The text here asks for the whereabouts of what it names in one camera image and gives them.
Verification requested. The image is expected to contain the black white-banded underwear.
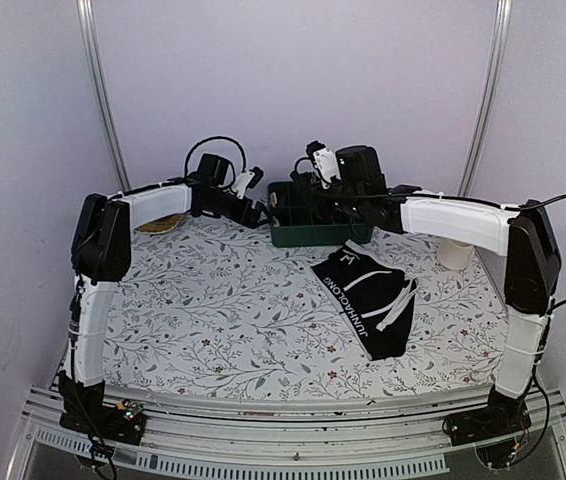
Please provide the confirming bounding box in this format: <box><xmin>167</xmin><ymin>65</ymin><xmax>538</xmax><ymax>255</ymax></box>
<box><xmin>311</xmin><ymin>240</ymin><xmax>419</xmax><ymax>361</ymax></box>

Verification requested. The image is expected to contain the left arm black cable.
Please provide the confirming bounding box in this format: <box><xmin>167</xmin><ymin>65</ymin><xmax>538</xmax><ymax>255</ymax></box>
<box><xmin>182</xmin><ymin>134</ymin><xmax>247</xmax><ymax>181</ymax></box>

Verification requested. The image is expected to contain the cream cup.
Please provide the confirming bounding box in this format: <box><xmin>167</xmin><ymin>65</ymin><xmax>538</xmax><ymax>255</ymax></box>
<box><xmin>436</xmin><ymin>239</ymin><xmax>474</xmax><ymax>271</ymax></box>

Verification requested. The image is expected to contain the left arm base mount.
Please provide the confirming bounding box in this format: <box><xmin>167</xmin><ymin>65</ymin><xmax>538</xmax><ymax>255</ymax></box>
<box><xmin>59</xmin><ymin>402</ymin><xmax>148</xmax><ymax>446</ymax></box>

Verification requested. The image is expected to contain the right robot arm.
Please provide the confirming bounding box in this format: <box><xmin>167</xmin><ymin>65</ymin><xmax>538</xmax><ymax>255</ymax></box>
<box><xmin>290</xmin><ymin>141</ymin><xmax>561</xmax><ymax>445</ymax></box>

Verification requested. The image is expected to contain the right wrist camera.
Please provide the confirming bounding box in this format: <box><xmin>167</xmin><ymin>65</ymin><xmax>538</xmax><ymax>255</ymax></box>
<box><xmin>306</xmin><ymin>140</ymin><xmax>341</xmax><ymax>189</ymax></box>

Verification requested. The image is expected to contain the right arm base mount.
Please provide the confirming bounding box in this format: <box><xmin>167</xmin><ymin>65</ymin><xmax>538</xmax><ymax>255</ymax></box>
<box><xmin>442</xmin><ymin>399</ymin><xmax>532</xmax><ymax>446</ymax></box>

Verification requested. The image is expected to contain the aluminium frame post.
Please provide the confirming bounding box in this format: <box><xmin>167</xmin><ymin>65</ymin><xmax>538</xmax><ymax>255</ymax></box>
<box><xmin>458</xmin><ymin>0</ymin><xmax>513</xmax><ymax>197</ymax></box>
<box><xmin>76</xmin><ymin>0</ymin><xmax>132</xmax><ymax>191</ymax></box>

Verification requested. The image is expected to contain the left aluminium frame post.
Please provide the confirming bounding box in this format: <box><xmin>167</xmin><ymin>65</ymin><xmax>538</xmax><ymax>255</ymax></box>
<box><xmin>76</xmin><ymin>0</ymin><xmax>132</xmax><ymax>191</ymax></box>

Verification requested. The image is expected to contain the green divided storage box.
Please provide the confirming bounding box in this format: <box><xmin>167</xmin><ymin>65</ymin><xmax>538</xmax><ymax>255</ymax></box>
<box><xmin>267</xmin><ymin>181</ymin><xmax>373</xmax><ymax>248</ymax></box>

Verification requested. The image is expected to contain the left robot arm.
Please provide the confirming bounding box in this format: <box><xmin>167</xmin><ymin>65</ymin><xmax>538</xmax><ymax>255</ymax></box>
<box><xmin>59</xmin><ymin>154</ymin><xmax>268</xmax><ymax>434</ymax></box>

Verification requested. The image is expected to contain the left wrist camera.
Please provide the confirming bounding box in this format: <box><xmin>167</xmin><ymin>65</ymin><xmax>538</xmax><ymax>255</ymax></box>
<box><xmin>229</xmin><ymin>167</ymin><xmax>264</xmax><ymax>199</ymax></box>

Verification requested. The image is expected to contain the front aluminium rail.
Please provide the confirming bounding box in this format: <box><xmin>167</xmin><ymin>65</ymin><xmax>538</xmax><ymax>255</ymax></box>
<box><xmin>12</xmin><ymin>384</ymin><xmax>566</xmax><ymax>476</ymax></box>

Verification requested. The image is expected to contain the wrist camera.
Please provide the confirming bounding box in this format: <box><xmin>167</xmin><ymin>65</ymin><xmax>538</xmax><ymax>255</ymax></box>
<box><xmin>229</xmin><ymin>167</ymin><xmax>264</xmax><ymax>199</ymax></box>
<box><xmin>306</xmin><ymin>140</ymin><xmax>341</xmax><ymax>189</ymax></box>

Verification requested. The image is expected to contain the right aluminium frame post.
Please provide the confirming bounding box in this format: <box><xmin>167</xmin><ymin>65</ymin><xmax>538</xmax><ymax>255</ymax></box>
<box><xmin>458</xmin><ymin>0</ymin><xmax>513</xmax><ymax>197</ymax></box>

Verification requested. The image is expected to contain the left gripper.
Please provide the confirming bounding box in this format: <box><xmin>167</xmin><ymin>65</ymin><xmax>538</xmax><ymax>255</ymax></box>
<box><xmin>205</xmin><ymin>189</ymin><xmax>274</xmax><ymax>228</ymax></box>

